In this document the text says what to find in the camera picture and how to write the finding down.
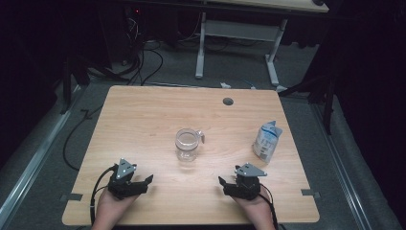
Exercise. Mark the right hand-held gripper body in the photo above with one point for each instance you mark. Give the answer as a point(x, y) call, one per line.
point(247, 185)

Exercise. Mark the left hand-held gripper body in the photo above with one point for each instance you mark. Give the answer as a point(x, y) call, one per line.
point(124, 169)

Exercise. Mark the white and blue pouch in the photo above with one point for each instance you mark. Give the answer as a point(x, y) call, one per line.
point(266, 143)

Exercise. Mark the clear glass jar with lid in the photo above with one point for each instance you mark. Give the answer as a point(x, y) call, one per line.
point(186, 145)

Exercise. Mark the person's right hand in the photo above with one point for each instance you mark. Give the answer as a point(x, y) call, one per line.
point(257, 207)

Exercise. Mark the person's left hand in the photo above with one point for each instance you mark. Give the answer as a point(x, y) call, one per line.
point(111, 207)

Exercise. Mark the grey tape strip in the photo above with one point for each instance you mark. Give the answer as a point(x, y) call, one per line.
point(72, 197)
point(310, 192)

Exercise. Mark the small blue and white scrap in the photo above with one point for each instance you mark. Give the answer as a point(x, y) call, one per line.
point(250, 85)

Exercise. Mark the small white floor scrap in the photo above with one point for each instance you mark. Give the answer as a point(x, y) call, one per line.
point(225, 85)

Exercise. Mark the black metal stand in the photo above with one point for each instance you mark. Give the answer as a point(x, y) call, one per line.
point(66, 92)

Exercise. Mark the black tripod stand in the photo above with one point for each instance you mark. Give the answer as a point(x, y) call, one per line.
point(328, 108)

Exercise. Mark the dark computer tower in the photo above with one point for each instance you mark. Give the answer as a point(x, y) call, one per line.
point(132, 32)

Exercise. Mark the white-framed wooden desk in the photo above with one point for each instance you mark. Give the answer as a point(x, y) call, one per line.
point(242, 30)

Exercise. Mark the dark curtain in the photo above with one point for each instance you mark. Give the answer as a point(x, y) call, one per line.
point(373, 96)
point(28, 64)

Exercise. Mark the small black object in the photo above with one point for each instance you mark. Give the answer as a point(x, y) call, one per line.
point(318, 2)

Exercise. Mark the aluminium floor rail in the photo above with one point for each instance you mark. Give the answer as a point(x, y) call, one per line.
point(338, 163)
point(32, 166)

